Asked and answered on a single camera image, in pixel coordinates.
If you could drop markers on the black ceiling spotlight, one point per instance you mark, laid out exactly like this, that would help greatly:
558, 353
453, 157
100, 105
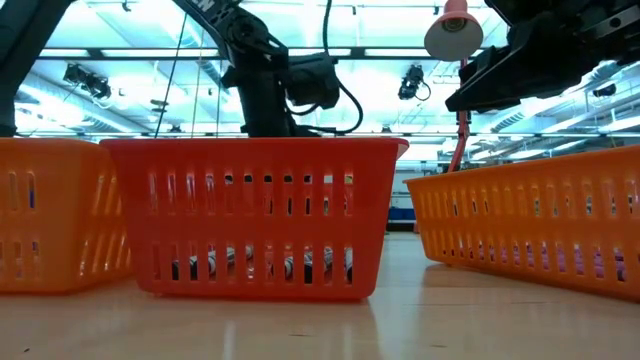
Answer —
411, 82
605, 91
87, 80

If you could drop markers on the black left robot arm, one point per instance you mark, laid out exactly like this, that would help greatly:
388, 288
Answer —
30, 50

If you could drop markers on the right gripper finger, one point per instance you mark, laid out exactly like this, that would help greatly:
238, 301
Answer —
505, 65
500, 97

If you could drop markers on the red plastic basket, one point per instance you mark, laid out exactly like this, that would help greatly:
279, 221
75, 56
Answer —
250, 230

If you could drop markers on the red desk lamp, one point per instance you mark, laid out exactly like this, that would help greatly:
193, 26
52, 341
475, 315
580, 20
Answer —
452, 35

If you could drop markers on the black ceiling rail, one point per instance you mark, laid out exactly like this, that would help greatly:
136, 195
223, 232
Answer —
357, 52

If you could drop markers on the blue storage bin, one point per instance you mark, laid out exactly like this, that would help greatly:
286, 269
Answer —
401, 215

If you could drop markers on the orange plastic basket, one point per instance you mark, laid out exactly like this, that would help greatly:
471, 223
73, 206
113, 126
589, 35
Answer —
525, 230
60, 225

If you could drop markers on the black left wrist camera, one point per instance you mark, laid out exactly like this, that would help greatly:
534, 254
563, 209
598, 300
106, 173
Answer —
312, 80

